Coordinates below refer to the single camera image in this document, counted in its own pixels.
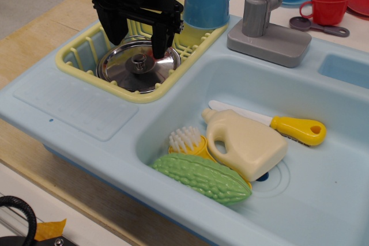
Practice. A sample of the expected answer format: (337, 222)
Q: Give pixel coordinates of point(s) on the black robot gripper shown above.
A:
(162, 15)

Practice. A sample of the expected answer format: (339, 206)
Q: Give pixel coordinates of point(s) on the shiny steel pot lid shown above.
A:
(138, 67)

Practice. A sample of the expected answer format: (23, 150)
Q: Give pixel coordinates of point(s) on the yellow plastic dish rack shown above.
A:
(129, 70)

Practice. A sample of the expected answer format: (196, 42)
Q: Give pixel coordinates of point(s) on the blue upside-down plastic cup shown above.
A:
(206, 14)

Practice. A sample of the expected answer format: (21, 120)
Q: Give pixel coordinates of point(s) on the grey toy faucet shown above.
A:
(255, 36)

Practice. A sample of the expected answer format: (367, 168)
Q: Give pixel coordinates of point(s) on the yellow white dish brush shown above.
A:
(189, 141)

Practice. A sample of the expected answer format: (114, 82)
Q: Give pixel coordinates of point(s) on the grey measuring spoon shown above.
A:
(304, 24)

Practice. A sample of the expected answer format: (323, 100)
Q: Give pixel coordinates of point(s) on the green toy bitter gourd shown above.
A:
(209, 178)

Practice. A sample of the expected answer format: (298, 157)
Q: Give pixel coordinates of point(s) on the cream toy detergent bottle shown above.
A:
(246, 146)

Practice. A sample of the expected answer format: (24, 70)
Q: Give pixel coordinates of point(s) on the red plastic cup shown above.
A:
(325, 12)

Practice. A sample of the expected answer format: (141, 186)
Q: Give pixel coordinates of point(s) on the blue sink drain plug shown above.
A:
(264, 177)

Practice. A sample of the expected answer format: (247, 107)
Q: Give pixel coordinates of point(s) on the yellow tape piece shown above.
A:
(49, 230)

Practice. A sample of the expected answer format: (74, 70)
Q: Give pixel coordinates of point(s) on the light blue toy sink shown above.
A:
(93, 150)

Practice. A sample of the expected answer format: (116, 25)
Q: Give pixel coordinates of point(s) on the yellow-handled toy knife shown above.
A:
(306, 131)

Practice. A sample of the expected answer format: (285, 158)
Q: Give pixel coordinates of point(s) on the black metal bracket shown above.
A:
(18, 240)

